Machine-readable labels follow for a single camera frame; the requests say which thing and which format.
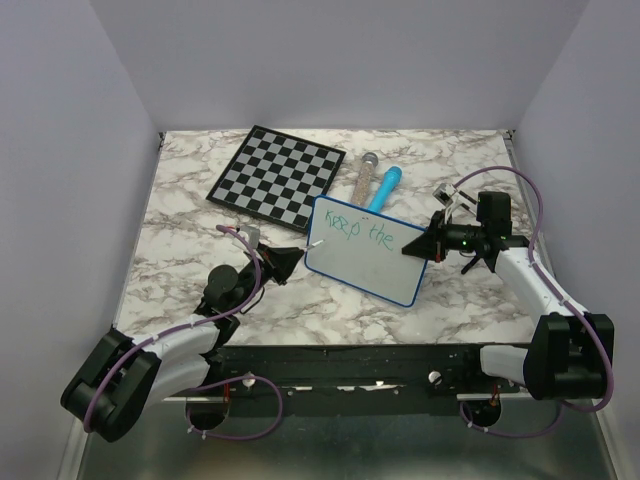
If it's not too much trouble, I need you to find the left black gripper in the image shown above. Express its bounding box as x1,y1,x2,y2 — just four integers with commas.
230,242,304,313

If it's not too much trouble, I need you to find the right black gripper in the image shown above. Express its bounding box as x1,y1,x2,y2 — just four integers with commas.
402,209,485,263

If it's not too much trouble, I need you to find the green white marker pen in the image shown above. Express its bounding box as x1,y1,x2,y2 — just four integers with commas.
304,239,325,251

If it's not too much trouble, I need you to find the blue framed whiteboard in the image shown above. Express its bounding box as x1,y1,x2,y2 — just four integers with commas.
304,195,427,307

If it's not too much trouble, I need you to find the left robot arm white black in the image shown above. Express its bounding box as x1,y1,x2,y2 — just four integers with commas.
60,243,305,442

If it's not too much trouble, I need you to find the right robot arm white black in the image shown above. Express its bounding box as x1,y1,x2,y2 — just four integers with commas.
402,192,614,400

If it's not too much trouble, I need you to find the blue toy microphone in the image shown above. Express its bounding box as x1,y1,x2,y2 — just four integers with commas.
368,166,402,213

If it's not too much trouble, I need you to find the black grey chessboard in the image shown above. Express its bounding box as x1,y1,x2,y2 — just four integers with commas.
206,125,346,233

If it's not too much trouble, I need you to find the glitter tube silver cap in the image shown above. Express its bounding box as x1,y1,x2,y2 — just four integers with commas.
350,152,378,207

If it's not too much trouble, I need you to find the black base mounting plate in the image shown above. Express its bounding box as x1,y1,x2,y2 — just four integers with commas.
102,342,524,419

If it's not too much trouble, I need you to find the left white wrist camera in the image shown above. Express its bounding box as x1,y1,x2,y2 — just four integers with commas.
238,225,261,250

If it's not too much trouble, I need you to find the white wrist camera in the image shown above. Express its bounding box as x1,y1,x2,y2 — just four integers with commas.
433,183,461,223
238,225,261,250

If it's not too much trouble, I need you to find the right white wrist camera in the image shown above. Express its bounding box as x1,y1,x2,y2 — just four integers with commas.
433,183,461,223

